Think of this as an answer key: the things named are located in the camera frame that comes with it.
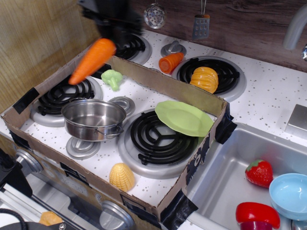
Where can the front left black burner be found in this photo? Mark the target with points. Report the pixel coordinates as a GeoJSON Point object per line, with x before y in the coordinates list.
{"type": "Point", "coordinates": [46, 111]}

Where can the silver faucet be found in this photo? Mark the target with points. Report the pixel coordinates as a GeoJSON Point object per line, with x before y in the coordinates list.
{"type": "Point", "coordinates": [295, 29]}

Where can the yellow toy food piece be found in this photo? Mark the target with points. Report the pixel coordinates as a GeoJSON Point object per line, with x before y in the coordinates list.
{"type": "Point", "coordinates": [49, 218]}

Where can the yellow toy corn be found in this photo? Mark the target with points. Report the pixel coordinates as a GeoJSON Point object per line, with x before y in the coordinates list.
{"type": "Point", "coordinates": [122, 177]}

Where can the back right black burner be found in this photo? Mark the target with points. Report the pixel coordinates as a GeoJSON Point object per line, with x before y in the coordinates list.
{"type": "Point", "coordinates": [232, 80]}

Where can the stainless steel pot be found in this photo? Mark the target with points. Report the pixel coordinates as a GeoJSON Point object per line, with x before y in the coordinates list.
{"type": "Point", "coordinates": [93, 119]}

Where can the back left black burner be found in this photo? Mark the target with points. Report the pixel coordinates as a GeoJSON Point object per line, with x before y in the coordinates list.
{"type": "Point", "coordinates": [137, 50]}

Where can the orange toy carrot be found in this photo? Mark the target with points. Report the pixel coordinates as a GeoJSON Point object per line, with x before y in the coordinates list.
{"type": "Point", "coordinates": [95, 57]}

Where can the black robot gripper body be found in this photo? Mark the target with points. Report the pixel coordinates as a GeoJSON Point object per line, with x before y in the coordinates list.
{"type": "Point", "coordinates": [115, 19]}

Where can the orange carrot piece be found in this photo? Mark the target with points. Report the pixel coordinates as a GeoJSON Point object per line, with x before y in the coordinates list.
{"type": "Point", "coordinates": [168, 63]}

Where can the green toy broccoli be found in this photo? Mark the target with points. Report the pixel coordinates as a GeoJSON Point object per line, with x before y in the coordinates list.
{"type": "Point", "coordinates": [112, 78]}

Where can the green plastic plate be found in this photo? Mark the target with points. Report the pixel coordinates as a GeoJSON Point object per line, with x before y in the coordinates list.
{"type": "Point", "coordinates": [184, 118]}

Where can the purple toy cup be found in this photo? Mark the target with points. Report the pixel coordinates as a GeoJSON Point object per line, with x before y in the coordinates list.
{"type": "Point", "coordinates": [255, 225]}

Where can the red toy pepper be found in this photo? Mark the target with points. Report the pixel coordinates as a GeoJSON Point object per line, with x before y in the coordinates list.
{"type": "Point", "coordinates": [252, 211]}

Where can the red toy strawberry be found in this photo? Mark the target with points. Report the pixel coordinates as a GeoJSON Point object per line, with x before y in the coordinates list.
{"type": "Point", "coordinates": [260, 173]}

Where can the hanging metal spatula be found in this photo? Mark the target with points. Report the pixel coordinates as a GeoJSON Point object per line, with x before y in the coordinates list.
{"type": "Point", "coordinates": [201, 23]}

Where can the orange toy pumpkin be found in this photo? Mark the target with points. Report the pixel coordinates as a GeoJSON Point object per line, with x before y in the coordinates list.
{"type": "Point", "coordinates": [205, 78]}

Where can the black burner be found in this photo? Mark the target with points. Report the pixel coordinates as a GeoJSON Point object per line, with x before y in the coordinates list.
{"type": "Point", "coordinates": [232, 80]}
{"type": "Point", "coordinates": [137, 50]}
{"type": "Point", "coordinates": [46, 111]}
{"type": "Point", "coordinates": [153, 150]}

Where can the metal sink basin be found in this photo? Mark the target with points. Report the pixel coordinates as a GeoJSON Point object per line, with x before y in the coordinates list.
{"type": "Point", "coordinates": [220, 184]}

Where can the light blue bowl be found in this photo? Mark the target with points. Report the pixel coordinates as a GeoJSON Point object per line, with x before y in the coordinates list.
{"type": "Point", "coordinates": [288, 194]}

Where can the silver left oven knob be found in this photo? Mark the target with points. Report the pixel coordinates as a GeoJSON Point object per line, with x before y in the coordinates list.
{"type": "Point", "coordinates": [28, 162]}

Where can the silver round oven knob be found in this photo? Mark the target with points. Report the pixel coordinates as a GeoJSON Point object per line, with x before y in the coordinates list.
{"type": "Point", "coordinates": [113, 217]}

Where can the silver stove knob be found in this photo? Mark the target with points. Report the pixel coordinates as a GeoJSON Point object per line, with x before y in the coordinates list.
{"type": "Point", "coordinates": [172, 48]}

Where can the hanging metal strainer ladle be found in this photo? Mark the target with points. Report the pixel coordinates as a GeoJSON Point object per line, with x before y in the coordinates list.
{"type": "Point", "coordinates": [154, 15]}

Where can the front right black burner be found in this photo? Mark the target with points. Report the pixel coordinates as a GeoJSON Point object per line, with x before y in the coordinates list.
{"type": "Point", "coordinates": [153, 150]}

